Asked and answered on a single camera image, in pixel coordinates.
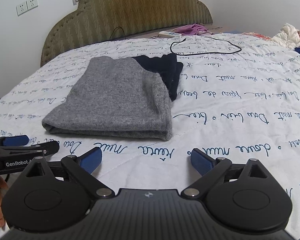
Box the grey and navy knit sweater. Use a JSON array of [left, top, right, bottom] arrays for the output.
[[42, 54, 184, 141]]

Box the white bedsheet with blue script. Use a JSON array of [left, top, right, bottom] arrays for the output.
[[0, 34, 300, 239]]

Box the olive green upholstered headboard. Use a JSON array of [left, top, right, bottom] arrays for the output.
[[40, 0, 213, 66]]

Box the pink patterned cloth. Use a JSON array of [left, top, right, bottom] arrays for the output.
[[242, 32, 271, 41]]

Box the white quilted jacket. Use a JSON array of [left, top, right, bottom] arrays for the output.
[[270, 23, 300, 50]]

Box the white power strip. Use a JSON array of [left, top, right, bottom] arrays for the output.
[[158, 31, 181, 38]]

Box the purple cloth on bed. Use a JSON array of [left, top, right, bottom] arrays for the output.
[[173, 24, 212, 36]]

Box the white wall socket plate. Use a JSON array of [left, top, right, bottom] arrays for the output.
[[26, 0, 38, 10], [16, 2, 28, 16]]

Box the black cable on bed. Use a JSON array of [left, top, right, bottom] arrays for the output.
[[169, 36, 242, 55]]

